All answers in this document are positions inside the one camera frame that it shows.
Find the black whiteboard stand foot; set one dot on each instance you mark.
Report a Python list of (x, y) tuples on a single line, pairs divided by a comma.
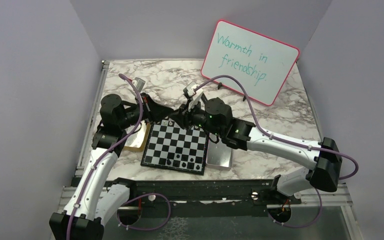
[(219, 85)]

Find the black mounting base rail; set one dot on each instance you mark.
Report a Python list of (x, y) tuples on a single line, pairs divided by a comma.
[(203, 198)]

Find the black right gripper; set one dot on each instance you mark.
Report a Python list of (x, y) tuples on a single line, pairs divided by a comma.
[(182, 120)]

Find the gold tin box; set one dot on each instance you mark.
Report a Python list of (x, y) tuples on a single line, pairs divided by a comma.
[(136, 142)]

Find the silver tin lid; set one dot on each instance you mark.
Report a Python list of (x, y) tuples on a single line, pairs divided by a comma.
[(219, 156)]

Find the aluminium side rail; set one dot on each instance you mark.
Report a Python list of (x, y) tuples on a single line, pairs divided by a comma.
[(85, 148)]

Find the black white chess board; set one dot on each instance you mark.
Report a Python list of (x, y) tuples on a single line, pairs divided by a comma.
[(166, 140)]

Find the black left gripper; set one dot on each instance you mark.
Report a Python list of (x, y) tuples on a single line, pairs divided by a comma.
[(154, 112)]

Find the pink framed whiteboard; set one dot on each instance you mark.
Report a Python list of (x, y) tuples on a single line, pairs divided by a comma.
[(246, 60)]

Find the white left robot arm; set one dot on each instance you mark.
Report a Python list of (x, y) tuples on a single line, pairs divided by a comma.
[(85, 215)]

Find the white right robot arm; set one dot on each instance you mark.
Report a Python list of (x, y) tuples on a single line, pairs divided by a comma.
[(321, 161)]

